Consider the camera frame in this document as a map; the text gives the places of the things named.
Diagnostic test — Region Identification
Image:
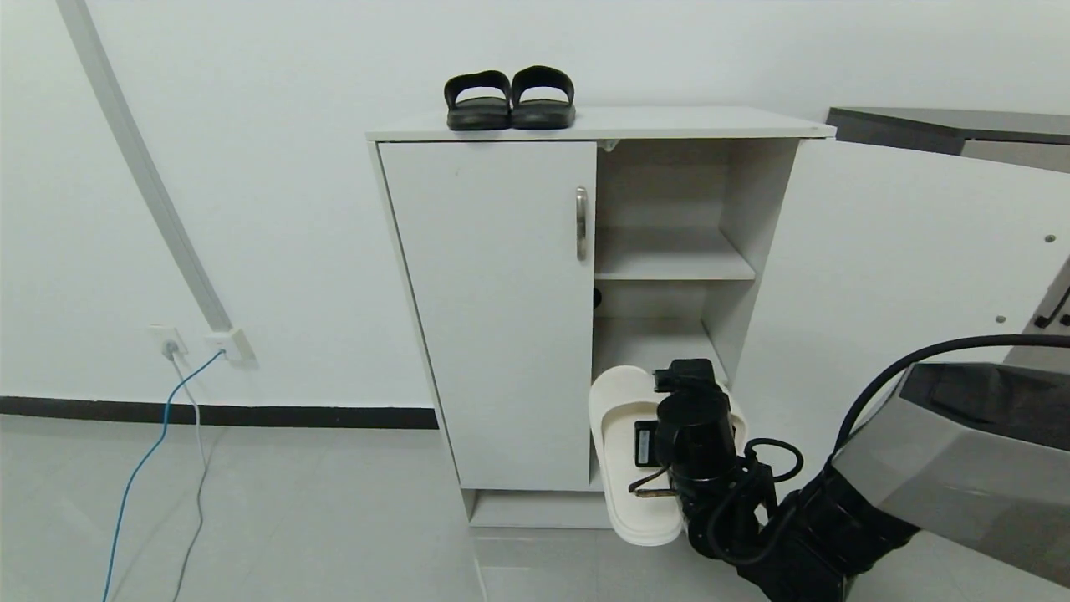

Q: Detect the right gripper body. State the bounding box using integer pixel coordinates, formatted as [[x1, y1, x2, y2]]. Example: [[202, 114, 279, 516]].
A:
[[633, 386, 739, 487]]

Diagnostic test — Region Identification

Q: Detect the white slipper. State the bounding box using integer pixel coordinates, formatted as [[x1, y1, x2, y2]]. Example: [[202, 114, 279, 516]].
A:
[[588, 365, 688, 548], [721, 386, 748, 444]]

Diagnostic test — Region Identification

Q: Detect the white cabinet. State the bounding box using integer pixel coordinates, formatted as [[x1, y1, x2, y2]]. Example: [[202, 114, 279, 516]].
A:
[[365, 105, 837, 529]]

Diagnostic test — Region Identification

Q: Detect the black slipper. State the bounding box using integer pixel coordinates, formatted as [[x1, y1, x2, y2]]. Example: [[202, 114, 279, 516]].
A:
[[510, 65, 577, 130], [443, 70, 512, 131]]

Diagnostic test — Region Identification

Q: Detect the grey table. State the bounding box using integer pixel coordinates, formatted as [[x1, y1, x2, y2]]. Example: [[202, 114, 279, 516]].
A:
[[825, 106, 1070, 175]]

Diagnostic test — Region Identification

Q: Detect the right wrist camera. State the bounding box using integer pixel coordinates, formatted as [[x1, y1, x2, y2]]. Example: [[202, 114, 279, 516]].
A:
[[653, 359, 717, 395]]

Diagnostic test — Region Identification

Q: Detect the black cable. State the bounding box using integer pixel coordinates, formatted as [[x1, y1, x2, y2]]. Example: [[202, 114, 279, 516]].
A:
[[742, 437, 805, 486], [834, 334, 1070, 457]]

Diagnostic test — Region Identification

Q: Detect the white cabinet door silver handle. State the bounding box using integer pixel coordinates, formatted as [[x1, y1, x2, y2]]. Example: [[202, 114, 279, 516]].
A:
[[378, 140, 598, 492]]

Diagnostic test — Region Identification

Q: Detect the white wall socket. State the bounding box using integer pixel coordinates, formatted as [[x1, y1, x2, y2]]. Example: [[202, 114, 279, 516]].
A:
[[150, 324, 190, 361], [205, 328, 257, 367]]

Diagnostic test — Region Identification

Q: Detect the grey cable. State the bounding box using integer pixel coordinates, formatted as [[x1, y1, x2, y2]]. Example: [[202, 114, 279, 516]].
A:
[[169, 346, 211, 602]]

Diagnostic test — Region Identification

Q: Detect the blue cable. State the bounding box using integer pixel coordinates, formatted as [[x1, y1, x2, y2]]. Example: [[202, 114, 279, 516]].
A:
[[101, 350, 227, 602]]

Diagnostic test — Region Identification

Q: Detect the grey cable duct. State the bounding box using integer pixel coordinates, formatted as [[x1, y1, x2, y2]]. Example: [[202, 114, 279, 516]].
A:
[[56, 0, 234, 334]]

